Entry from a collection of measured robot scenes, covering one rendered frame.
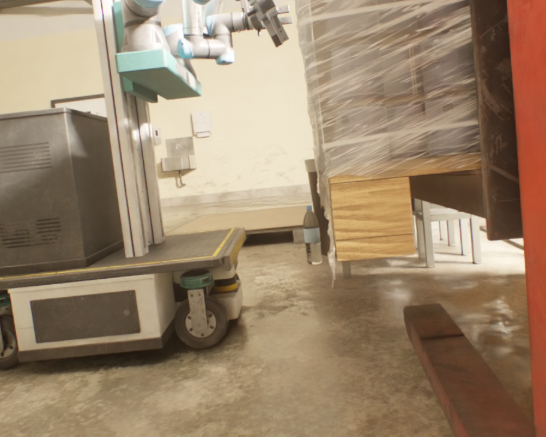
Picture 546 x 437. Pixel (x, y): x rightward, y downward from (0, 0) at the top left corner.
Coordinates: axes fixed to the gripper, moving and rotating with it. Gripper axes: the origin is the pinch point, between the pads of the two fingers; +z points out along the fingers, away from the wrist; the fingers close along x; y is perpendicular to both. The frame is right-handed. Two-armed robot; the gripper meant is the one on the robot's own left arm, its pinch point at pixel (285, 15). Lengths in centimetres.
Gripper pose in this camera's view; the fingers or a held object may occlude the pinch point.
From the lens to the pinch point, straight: 202.0
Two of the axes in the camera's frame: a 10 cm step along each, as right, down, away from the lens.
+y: 1.0, 9.9, 0.5
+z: 9.9, -1.0, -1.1
